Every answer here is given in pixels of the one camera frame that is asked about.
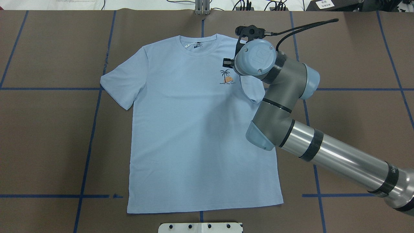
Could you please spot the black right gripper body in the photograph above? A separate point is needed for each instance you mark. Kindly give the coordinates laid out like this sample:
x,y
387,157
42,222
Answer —
x,y
228,61

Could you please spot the light blue t-shirt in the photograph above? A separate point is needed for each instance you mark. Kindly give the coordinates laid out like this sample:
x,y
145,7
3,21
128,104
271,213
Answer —
x,y
189,151

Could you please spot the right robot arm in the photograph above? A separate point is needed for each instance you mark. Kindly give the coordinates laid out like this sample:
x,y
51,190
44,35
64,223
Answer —
x,y
273,127

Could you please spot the black box with white label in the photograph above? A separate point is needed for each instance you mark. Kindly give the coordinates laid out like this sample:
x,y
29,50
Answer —
x,y
334,5

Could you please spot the grey aluminium frame post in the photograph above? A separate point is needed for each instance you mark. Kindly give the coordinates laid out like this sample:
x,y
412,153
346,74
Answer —
x,y
202,7

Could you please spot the white metal base plate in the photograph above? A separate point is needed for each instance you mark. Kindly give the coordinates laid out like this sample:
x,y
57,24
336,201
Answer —
x,y
209,227

